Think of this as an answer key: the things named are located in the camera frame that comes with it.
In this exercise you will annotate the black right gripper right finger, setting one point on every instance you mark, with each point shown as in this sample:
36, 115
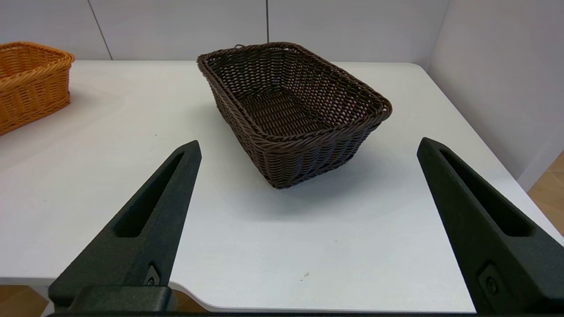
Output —
506, 273

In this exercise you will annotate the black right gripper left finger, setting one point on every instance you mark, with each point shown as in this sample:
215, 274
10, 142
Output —
145, 246

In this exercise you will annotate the dark brown wicker basket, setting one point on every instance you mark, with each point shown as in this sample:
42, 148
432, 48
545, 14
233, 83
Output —
286, 154

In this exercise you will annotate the orange wicker basket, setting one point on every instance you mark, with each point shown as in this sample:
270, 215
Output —
31, 88

